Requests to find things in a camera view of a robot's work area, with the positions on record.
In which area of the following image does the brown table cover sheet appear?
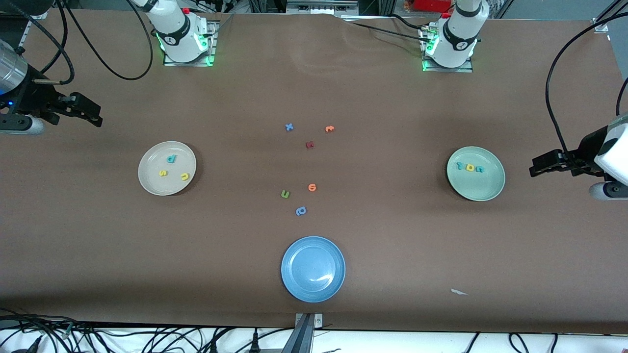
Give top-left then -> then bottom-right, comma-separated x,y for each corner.
0,7 -> 628,335

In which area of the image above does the blue round plate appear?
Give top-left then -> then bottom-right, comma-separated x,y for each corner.
281,236 -> 346,303

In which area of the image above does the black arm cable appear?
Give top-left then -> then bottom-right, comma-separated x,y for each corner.
20,0 -> 154,86
546,12 -> 628,175

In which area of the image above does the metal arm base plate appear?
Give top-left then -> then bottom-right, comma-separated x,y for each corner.
163,20 -> 216,67
422,27 -> 474,73

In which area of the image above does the aluminium profile bracket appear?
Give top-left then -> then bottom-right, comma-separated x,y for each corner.
282,313 -> 323,353

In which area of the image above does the grey metal equipment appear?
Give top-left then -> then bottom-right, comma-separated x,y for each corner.
286,0 -> 360,15

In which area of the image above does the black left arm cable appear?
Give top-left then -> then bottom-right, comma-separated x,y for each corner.
546,12 -> 628,175

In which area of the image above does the beige round plate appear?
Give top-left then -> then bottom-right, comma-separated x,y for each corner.
138,141 -> 197,196

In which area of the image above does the green round plate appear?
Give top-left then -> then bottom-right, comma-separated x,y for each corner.
446,146 -> 506,202

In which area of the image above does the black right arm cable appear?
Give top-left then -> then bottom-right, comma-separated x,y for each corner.
20,0 -> 154,86

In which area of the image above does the black table cable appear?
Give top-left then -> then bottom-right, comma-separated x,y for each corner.
388,14 -> 435,32
343,20 -> 430,42

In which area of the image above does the red box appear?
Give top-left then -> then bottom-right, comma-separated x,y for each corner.
405,0 -> 453,13

